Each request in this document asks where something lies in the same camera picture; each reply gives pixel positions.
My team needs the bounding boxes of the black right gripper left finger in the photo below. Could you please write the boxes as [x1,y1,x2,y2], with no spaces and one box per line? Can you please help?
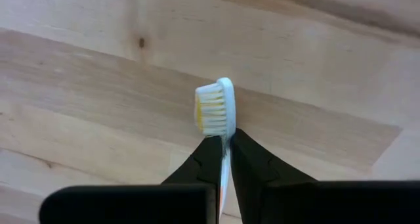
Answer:
[38,135,224,224]

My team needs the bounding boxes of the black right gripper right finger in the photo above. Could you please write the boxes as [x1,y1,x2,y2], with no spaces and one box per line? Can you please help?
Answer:
[230,127,420,224]

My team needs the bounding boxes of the slim orange white toothbrush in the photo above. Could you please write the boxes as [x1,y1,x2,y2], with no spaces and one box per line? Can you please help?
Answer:
[194,77,237,220]

